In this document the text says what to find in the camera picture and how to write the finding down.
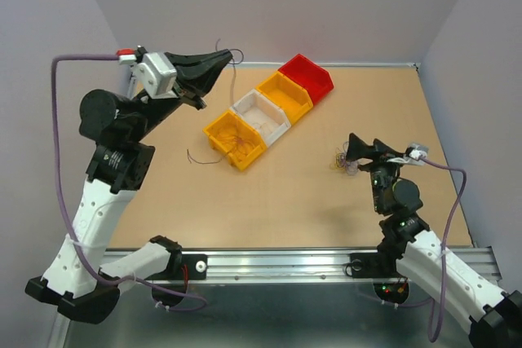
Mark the dark purple wire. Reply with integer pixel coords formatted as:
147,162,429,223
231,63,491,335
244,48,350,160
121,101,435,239
186,37,245,165

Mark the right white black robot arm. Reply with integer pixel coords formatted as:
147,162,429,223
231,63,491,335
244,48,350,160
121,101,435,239
343,134,521,347

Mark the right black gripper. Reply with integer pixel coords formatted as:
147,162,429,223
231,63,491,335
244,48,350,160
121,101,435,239
343,133,404,213

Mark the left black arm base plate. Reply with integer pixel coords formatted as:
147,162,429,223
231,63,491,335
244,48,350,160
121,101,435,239
144,253,208,280

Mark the pink wire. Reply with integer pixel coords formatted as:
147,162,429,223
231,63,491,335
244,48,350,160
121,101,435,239
218,127,260,161

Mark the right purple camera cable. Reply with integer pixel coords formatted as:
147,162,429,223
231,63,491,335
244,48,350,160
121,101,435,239
383,158,468,343

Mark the aluminium left side rail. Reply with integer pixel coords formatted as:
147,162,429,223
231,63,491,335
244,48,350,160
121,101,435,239
126,68,139,99

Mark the yellow plastic bin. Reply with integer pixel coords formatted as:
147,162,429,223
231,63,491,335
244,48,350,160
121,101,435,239
203,109,268,171
255,72,313,126

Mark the far yellow plastic bin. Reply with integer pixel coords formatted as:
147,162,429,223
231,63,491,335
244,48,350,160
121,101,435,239
255,72,313,126

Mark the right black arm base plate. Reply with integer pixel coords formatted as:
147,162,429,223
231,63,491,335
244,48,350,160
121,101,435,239
343,252,402,279

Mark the yellow wire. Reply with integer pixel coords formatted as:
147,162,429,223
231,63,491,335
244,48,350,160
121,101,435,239
250,118,281,135

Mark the aluminium front rail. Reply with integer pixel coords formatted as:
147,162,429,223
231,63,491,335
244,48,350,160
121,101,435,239
97,246,502,284

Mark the coloured wire bundle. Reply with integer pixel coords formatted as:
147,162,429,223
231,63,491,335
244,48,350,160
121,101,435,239
328,142,364,176

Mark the near yellow plastic bin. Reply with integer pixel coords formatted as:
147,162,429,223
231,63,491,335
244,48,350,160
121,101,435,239
203,109,268,171

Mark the aluminium rail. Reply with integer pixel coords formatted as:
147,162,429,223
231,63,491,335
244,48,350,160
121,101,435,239
97,246,502,284
126,68,139,99
235,61,420,72

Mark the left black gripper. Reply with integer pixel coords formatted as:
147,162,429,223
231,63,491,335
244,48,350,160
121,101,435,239
130,48,235,139

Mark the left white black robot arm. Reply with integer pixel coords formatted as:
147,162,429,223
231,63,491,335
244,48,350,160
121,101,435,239
24,46,233,324

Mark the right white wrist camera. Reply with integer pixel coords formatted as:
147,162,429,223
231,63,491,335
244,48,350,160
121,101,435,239
387,143,429,166

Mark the white plastic bin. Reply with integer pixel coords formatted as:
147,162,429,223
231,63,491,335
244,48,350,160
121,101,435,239
231,89,291,148

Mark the red plastic bin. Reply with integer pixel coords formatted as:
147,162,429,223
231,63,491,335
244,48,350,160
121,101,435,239
278,54,334,105

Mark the grey metal front panel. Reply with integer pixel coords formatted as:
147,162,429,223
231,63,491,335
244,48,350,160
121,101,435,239
47,282,519,348

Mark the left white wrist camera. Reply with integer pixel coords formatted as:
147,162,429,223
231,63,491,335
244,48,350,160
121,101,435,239
116,46,179,99

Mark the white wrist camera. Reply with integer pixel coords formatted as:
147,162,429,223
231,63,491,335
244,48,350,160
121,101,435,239
387,143,429,166
116,46,179,99

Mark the aluminium back rail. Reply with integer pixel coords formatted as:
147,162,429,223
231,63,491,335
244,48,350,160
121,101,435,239
235,61,420,72

